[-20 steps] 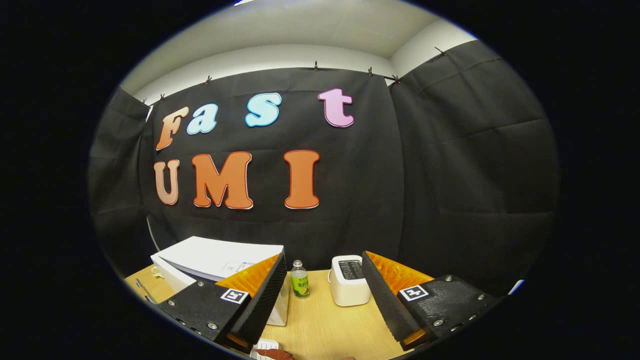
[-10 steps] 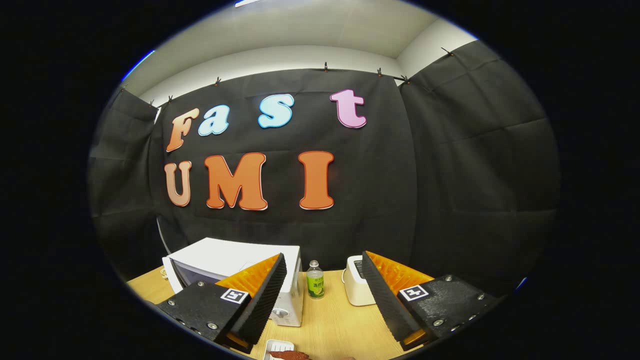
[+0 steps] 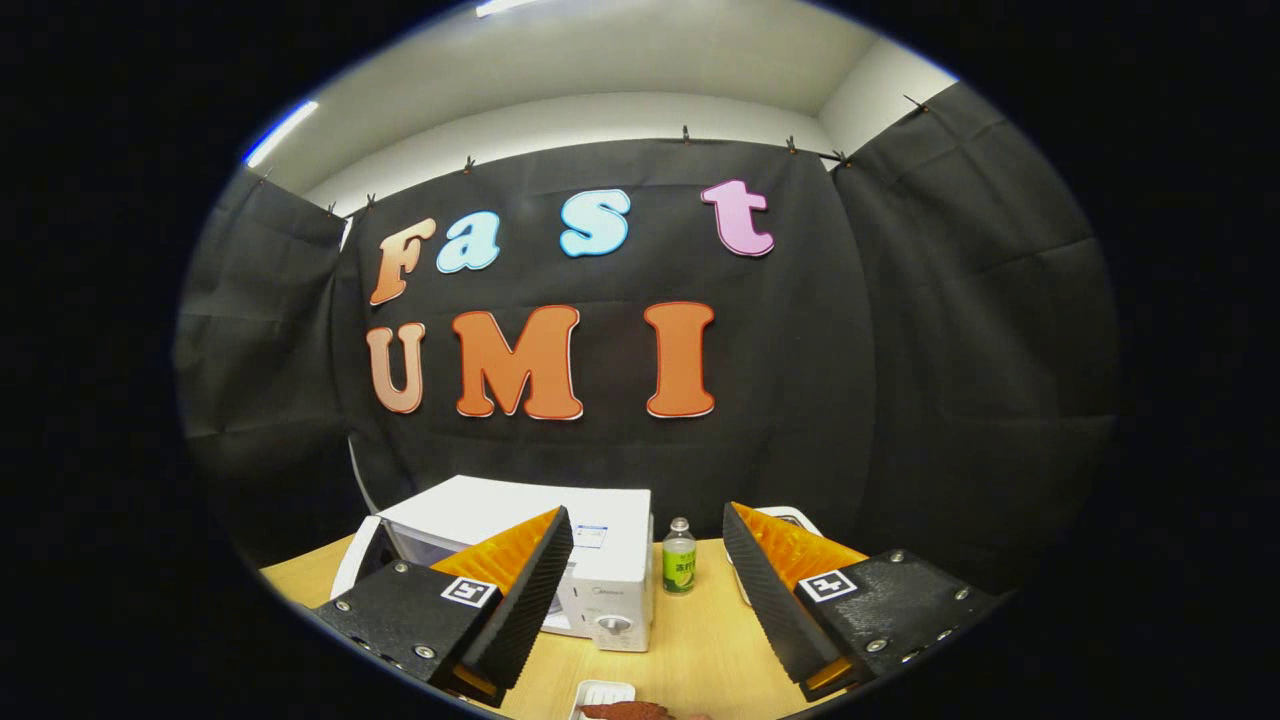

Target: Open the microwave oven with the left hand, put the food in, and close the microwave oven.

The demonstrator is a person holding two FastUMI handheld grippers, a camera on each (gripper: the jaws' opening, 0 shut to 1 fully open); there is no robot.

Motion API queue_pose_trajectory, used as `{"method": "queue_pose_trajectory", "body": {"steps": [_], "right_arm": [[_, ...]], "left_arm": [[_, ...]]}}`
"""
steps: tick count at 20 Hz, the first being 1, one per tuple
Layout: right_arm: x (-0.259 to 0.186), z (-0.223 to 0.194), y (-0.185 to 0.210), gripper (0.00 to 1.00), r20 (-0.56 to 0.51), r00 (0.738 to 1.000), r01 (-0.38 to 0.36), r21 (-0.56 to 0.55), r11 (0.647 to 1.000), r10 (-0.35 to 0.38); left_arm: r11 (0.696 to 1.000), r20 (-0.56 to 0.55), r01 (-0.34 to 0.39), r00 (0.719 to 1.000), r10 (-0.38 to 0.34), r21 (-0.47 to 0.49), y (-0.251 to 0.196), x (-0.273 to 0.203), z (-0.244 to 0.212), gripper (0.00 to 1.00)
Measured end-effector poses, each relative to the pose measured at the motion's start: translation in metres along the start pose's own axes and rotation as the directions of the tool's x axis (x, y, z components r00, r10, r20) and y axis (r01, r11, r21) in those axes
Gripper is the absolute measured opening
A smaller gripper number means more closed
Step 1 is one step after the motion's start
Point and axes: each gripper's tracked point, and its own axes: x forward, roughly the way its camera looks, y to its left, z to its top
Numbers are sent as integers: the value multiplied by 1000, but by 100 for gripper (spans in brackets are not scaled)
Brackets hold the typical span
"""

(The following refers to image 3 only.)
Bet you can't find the white toaster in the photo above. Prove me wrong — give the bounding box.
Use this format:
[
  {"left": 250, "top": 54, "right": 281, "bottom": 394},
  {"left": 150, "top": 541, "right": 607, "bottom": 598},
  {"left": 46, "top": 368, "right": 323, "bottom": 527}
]
[{"left": 750, "top": 506, "right": 823, "bottom": 539}]

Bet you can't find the row of black cloth clips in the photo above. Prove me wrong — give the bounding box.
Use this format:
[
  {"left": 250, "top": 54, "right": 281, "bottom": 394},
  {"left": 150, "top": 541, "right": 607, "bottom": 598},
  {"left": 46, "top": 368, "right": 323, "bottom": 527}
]
[{"left": 258, "top": 95, "right": 929, "bottom": 217}]

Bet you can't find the green label plastic bottle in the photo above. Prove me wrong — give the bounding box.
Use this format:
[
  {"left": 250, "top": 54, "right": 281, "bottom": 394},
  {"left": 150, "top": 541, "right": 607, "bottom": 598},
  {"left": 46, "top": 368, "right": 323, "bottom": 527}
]
[{"left": 662, "top": 517, "right": 698, "bottom": 597}]

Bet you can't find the white microwave oven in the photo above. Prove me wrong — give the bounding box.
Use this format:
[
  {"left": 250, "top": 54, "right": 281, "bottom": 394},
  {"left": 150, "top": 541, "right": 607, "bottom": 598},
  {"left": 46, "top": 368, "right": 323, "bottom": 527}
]
[{"left": 330, "top": 475, "right": 656, "bottom": 653}]

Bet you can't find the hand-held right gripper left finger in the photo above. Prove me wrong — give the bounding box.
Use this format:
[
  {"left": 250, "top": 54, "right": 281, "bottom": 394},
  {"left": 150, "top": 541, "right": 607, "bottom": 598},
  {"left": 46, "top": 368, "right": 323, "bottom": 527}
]
[{"left": 312, "top": 505, "right": 576, "bottom": 708}]

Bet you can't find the white cable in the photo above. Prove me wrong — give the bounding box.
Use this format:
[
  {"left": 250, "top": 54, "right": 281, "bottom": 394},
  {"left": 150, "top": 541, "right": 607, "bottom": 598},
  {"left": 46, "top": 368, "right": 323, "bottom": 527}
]
[{"left": 346, "top": 435, "right": 377, "bottom": 513}]

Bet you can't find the white rectangular tray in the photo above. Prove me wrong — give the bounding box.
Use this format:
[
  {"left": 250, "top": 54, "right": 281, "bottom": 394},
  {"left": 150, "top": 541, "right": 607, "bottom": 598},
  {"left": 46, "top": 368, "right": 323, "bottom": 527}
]
[{"left": 570, "top": 680, "right": 637, "bottom": 720}]

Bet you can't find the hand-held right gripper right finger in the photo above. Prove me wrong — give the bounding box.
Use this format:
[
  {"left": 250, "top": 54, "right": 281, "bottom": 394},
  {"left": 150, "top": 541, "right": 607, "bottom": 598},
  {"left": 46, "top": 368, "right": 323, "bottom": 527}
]
[{"left": 722, "top": 501, "right": 1001, "bottom": 703}]

